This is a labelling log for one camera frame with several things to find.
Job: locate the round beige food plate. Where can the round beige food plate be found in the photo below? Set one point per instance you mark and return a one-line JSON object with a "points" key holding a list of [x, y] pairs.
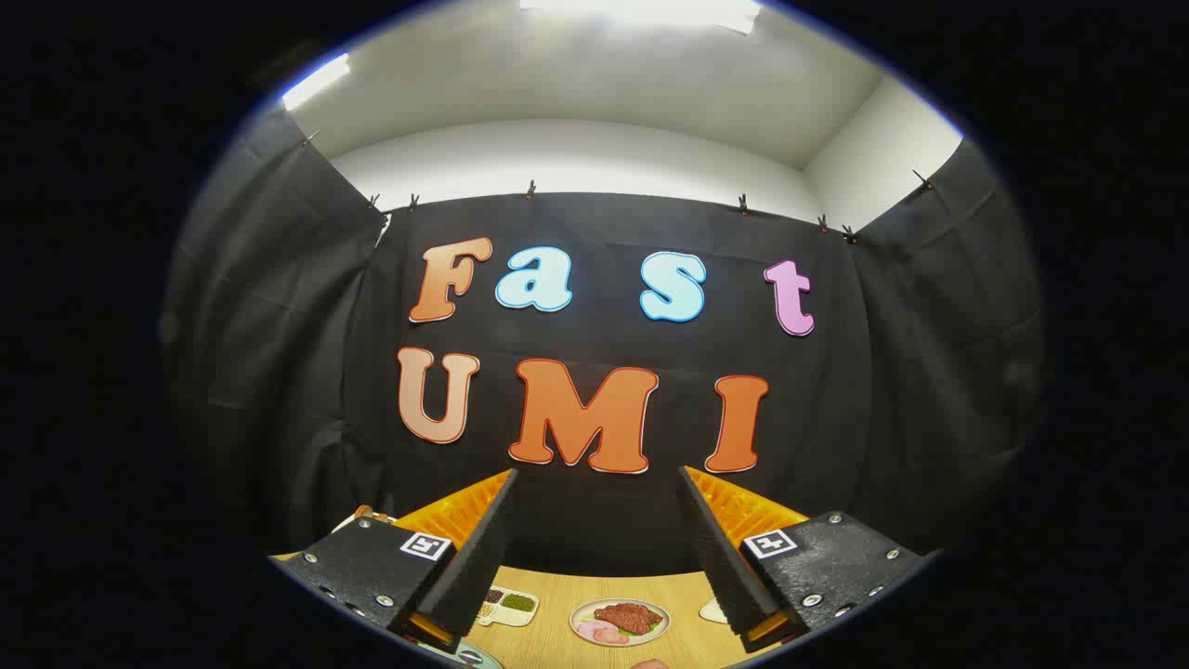
{"points": [[585, 613]]}

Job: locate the reddish pink ham slice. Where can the reddish pink ham slice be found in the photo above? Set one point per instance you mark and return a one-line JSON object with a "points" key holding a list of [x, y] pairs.
{"points": [[611, 636]]}

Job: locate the green lettuce leaf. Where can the green lettuce leaf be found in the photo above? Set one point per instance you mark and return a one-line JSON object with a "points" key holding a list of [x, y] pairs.
{"points": [[654, 625]]}

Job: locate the brown meat steak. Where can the brown meat steak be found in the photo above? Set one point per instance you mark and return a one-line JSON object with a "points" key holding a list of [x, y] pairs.
{"points": [[629, 616]]}

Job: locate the pile of green beans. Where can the pile of green beans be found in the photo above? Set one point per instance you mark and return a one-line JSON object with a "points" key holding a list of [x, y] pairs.
{"points": [[519, 602]]}

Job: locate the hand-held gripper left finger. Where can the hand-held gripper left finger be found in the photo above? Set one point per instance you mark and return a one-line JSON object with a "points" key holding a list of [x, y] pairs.
{"points": [[474, 567]]}

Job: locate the pale pink ham slice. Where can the pale pink ham slice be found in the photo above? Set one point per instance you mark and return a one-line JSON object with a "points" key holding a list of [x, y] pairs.
{"points": [[587, 629]]}

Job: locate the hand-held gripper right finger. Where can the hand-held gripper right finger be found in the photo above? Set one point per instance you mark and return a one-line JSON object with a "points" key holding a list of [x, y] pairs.
{"points": [[720, 557]]}

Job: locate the light teal plate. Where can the light teal plate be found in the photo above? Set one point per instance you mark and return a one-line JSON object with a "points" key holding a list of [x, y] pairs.
{"points": [[469, 660]]}

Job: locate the white divided dish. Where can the white divided dish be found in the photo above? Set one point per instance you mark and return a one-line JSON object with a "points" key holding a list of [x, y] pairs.
{"points": [[516, 617]]}

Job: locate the white square coaster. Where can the white square coaster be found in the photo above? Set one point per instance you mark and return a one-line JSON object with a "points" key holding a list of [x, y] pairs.
{"points": [[713, 611]]}

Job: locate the row of small cloth clips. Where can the row of small cloth clips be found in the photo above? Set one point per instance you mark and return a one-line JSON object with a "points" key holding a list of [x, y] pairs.
{"points": [[529, 190]]}

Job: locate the white toaster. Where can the white toaster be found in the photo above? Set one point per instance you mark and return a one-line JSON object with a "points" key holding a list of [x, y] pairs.
{"points": [[346, 524]]}

